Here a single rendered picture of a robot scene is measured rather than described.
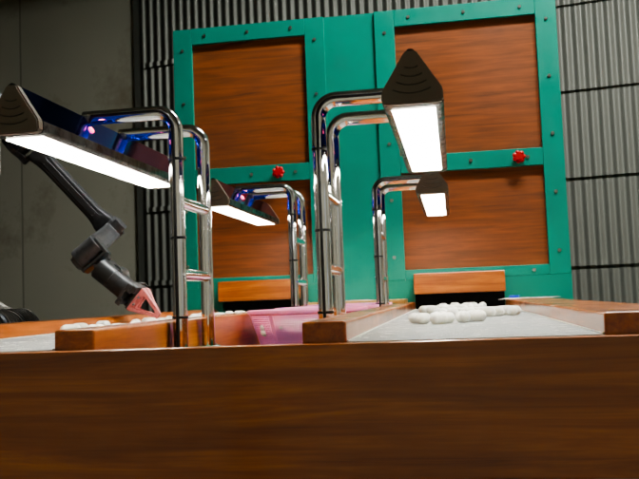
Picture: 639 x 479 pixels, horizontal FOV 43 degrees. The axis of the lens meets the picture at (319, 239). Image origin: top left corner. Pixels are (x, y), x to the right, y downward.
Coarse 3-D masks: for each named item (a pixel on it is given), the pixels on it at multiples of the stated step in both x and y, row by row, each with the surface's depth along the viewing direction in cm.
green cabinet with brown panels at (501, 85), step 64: (512, 0) 277; (192, 64) 296; (256, 64) 292; (320, 64) 287; (384, 64) 283; (448, 64) 281; (512, 64) 277; (256, 128) 291; (384, 128) 282; (448, 128) 279; (512, 128) 276; (192, 192) 292; (512, 192) 274; (192, 256) 290; (256, 256) 288; (448, 256) 277; (512, 256) 273
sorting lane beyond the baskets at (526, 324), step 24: (408, 312) 230; (528, 312) 186; (360, 336) 107; (384, 336) 104; (408, 336) 102; (432, 336) 100; (456, 336) 98; (480, 336) 96; (504, 336) 95; (528, 336) 94
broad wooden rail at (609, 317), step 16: (512, 304) 241; (528, 304) 188; (544, 304) 155; (560, 304) 142; (576, 304) 137; (592, 304) 133; (608, 304) 129; (624, 304) 125; (576, 320) 114; (592, 320) 101; (608, 320) 93; (624, 320) 93
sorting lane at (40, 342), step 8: (24, 336) 153; (32, 336) 153; (40, 336) 151; (48, 336) 150; (0, 344) 125; (8, 344) 124; (16, 344) 123; (24, 344) 122; (32, 344) 121; (40, 344) 120; (48, 344) 119; (0, 352) 105
